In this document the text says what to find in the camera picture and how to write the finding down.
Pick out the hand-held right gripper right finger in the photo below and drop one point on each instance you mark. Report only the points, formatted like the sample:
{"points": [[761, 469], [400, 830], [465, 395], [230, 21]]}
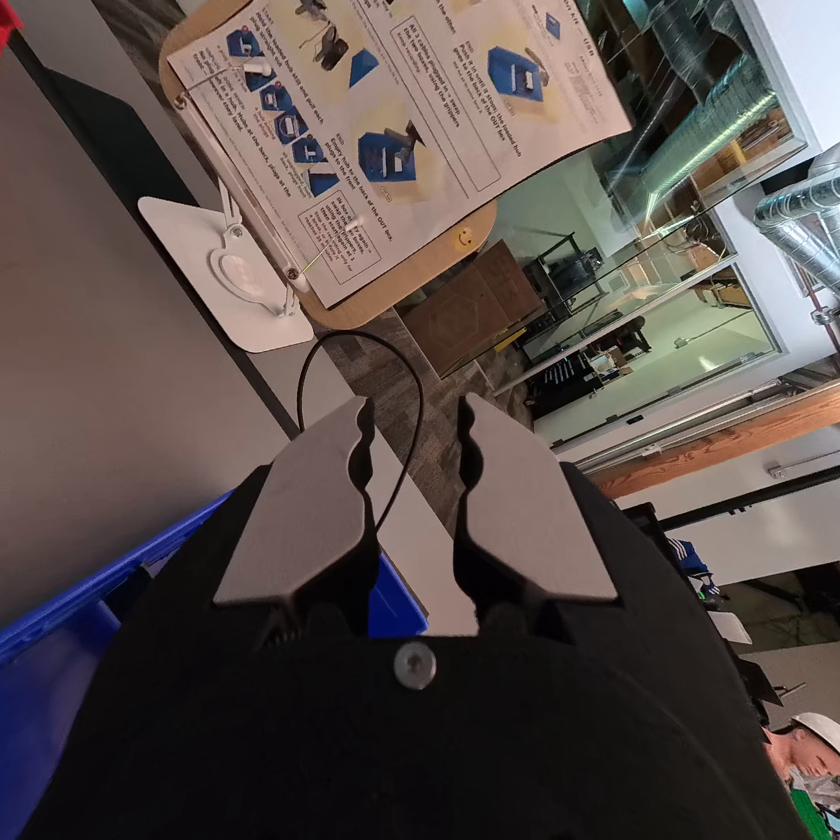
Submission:
{"points": [[531, 525]]}

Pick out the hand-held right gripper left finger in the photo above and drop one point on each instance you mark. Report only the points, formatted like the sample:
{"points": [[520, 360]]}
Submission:
{"points": [[302, 525]]}

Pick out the blue plastic bin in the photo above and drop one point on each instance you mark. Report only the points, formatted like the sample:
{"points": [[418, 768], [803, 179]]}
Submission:
{"points": [[52, 689]]}

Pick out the black tool cart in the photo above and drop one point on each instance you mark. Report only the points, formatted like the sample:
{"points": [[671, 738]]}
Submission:
{"points": [[571, 387]]}

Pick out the blue white striped cloth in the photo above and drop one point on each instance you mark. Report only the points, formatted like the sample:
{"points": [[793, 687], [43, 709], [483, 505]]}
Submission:
{"points": [[689, 564]]}

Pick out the black shelf unit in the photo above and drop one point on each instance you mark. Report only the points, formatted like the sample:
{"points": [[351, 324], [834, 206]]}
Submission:
{"points": [[571, 269]]}

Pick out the white board stand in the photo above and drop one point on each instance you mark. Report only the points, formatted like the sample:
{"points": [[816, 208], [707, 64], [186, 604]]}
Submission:
{"points": [[197, 262]]}

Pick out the white hard hat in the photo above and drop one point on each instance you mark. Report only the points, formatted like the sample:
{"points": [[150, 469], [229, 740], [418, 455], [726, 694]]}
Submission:
{"points": [[820, 728]]}

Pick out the mannequin head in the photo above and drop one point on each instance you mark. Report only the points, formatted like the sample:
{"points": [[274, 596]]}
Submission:
{"points": [[797, 768]]}

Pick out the green plastic bin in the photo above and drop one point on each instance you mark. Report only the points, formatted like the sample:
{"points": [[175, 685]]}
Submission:
{"points": [[817, 817]]}

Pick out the instruction poster board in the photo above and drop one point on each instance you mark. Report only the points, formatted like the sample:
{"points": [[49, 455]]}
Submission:
{"points": [[394, 98]]}

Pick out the red plastic bin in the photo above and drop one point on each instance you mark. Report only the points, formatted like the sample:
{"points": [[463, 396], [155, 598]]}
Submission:
{"points": [[8, 19]]}

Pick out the wooden post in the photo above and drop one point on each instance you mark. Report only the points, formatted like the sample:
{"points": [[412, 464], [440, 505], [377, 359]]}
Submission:
{"points": [[722, 439]]}

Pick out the silver round air duct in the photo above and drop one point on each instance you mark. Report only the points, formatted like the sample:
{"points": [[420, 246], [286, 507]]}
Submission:
{"points": [[800, 216]]}

